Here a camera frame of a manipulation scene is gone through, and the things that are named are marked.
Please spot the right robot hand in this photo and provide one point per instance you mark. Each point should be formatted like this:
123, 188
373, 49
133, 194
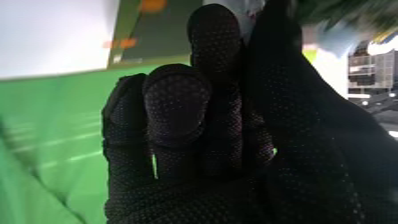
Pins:
284, 160

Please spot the blue flower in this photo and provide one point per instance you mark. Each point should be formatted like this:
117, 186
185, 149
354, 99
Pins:
338, 38

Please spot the dark mat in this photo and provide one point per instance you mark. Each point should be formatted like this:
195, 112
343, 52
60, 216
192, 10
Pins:
160, 36

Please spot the white sheet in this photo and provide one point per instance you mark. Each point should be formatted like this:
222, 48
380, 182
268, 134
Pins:
53, 33

